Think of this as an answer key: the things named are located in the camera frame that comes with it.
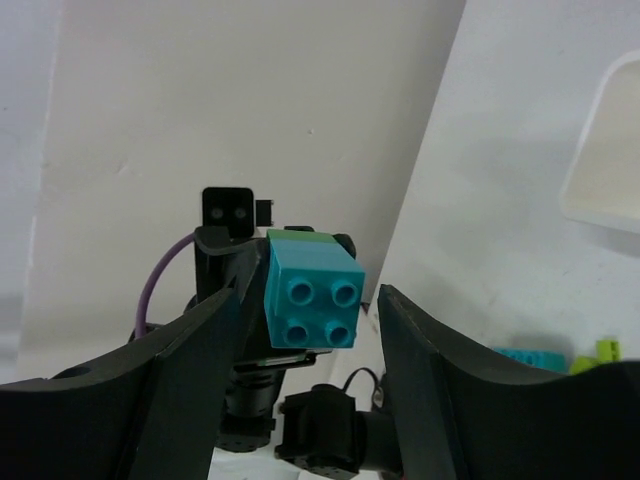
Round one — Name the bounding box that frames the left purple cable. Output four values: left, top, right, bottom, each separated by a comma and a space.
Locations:
137, 230, 199, 339

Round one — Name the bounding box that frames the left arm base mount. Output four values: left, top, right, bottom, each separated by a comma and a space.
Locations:
272, 367, 405, 479

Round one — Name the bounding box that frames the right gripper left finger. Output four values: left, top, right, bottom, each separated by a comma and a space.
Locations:
1, 289, 241, 479

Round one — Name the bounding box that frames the blue square lego brick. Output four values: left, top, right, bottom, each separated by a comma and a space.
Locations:
264, 236, 365, 349

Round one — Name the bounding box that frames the lime lego cluster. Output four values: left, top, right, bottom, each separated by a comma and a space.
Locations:
569, 339, 622, 375

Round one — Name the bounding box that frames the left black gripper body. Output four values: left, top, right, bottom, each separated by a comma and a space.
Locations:
192, 226, 265, 320

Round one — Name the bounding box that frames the white compartment tray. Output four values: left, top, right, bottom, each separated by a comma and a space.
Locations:
559, 51, 639, 233

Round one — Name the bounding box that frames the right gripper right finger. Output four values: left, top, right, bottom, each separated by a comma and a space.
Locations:
378, 285, 639, 479

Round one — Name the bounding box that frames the blue long lego brick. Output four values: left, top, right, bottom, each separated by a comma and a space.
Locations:
493, 347, 568, 374

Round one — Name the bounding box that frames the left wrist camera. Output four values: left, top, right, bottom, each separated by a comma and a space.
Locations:
201, 187, 273, 238

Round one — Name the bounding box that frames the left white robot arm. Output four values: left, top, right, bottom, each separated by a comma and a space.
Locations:
141, 226, 330, 453

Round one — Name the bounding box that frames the green square lego brick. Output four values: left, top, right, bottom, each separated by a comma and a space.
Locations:
266, 229, 337, 244

